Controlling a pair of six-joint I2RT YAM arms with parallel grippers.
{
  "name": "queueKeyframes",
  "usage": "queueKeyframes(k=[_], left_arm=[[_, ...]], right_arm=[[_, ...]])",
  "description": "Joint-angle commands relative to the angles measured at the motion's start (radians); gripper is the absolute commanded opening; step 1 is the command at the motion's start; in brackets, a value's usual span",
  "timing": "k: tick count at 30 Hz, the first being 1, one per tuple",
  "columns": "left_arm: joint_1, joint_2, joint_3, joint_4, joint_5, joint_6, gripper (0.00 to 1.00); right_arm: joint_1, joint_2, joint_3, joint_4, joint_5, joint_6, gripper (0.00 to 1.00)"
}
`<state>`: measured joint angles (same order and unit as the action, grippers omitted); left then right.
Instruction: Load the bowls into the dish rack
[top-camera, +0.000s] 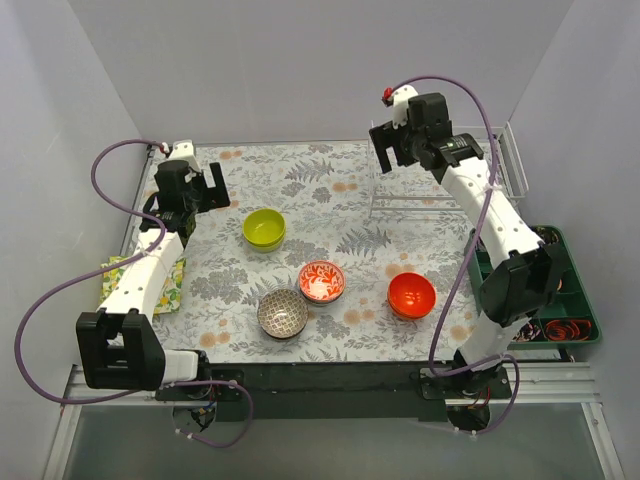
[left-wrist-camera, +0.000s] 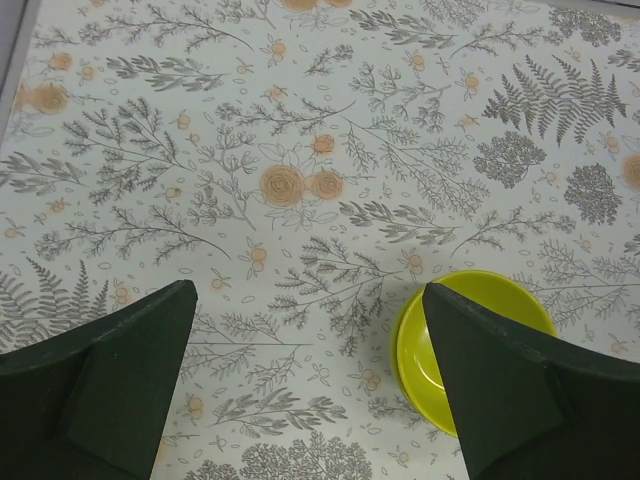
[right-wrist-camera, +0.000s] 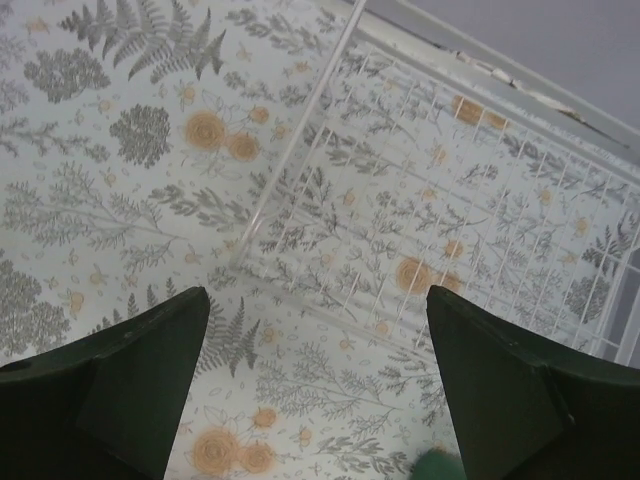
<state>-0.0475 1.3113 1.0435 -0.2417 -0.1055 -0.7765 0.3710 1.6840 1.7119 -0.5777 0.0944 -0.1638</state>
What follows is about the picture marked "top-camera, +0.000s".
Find lime green bowl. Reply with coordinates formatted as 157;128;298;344
245;234;286;253
243;208;286;246

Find white wire dish rack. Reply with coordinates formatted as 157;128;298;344
367;125;529;216

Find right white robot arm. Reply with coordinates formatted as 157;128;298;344
369;85;567;398

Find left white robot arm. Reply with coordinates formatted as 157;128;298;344
76;160;230;400

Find lemon print folded cloth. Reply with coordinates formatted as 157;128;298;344
99;258;187;315

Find floral patterned table mat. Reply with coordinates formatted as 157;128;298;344
152;142;477;363

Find grey geometric patterned bowl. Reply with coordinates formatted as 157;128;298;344
257;289;309;340

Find red white floral bowl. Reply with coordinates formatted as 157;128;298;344
298;260;346;305

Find orange red bowl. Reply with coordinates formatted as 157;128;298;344
387;272;437;321

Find dark floral rolled ribbon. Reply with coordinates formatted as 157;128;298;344
514;321;543;343

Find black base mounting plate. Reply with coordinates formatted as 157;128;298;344
154;360;514;421

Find green compartment tray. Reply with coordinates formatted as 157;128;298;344
472;224;603;346

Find orange black rolled ribbon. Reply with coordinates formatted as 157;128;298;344
544;319;592;342

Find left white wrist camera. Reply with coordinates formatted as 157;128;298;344
167;140;201;173

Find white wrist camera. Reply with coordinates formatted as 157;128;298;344
382;84;418;129
167;140;201;173

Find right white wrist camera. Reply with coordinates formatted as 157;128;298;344
382;84;418;129

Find aluminium front rail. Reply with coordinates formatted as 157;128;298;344
65;362;602;407

